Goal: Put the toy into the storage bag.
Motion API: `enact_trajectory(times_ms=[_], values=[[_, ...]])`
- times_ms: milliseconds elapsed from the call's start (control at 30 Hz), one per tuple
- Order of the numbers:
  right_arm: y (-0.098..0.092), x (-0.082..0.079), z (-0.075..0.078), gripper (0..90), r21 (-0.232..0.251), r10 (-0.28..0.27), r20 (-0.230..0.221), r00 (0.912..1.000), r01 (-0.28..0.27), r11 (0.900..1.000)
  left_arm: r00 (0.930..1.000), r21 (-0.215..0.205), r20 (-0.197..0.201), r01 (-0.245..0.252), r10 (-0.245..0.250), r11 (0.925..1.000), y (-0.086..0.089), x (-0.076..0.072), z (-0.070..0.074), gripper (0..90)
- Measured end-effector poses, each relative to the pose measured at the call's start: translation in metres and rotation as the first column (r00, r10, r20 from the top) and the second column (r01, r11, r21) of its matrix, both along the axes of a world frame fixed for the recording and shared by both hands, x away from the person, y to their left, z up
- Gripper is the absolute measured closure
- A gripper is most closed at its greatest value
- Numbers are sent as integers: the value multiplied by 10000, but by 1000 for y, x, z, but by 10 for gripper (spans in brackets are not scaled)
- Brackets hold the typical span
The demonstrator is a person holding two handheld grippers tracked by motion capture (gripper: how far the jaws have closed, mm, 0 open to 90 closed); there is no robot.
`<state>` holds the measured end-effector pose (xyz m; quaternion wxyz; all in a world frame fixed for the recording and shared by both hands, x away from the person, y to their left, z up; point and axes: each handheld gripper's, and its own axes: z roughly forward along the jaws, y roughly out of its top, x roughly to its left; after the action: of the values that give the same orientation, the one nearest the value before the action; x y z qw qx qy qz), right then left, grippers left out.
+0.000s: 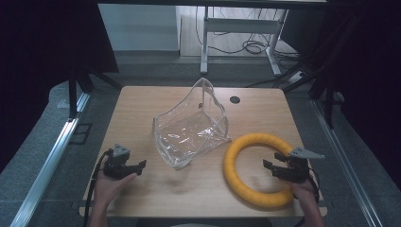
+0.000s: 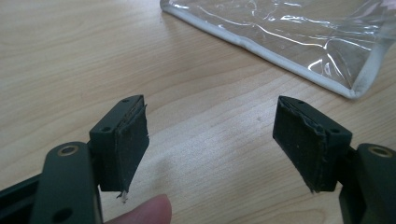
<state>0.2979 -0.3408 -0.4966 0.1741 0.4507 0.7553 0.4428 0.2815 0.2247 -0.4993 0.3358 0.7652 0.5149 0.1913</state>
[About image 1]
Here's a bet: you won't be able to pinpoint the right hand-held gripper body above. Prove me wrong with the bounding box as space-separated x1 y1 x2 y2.
276 147 326 184

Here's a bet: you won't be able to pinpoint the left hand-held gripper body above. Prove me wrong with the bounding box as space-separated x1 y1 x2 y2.
102 144 131 181

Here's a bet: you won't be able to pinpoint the yellow foam ring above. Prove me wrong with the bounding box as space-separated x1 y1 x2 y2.
222 132 300 209

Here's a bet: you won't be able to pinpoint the person's right hand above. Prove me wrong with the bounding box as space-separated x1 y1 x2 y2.
289 180 317 204

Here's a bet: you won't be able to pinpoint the person's left hand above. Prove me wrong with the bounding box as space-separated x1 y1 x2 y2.
93 171 139 206

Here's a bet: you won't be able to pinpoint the clear plastic zipper bag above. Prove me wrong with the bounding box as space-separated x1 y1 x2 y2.
152 77 233 171

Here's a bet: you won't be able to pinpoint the black metal stand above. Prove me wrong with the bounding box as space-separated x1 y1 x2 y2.
66 61 123 120
273 12 357 130

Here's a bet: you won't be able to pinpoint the white power strip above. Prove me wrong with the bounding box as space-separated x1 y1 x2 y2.
284 70 307 85

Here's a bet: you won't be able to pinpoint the black curtain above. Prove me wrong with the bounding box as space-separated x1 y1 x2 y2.
310 0 401 190
0 0 120 173

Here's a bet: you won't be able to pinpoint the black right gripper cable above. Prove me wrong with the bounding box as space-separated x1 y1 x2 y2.
292 166 322 227

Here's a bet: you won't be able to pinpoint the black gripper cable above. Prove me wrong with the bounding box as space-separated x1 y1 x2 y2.
82 149 113 227
292 166 322 227

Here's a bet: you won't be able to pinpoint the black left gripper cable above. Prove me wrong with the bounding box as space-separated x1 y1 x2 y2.
82 149 113 227

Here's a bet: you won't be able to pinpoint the aluminium floor rail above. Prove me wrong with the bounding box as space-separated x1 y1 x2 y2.
309 97 385 227
9 92 92 227

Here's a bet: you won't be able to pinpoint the black floor cables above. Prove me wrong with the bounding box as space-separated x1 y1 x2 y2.
194 6 301 61

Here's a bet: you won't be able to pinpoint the white metal desk frame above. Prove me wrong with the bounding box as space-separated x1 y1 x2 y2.
200 6 289 77

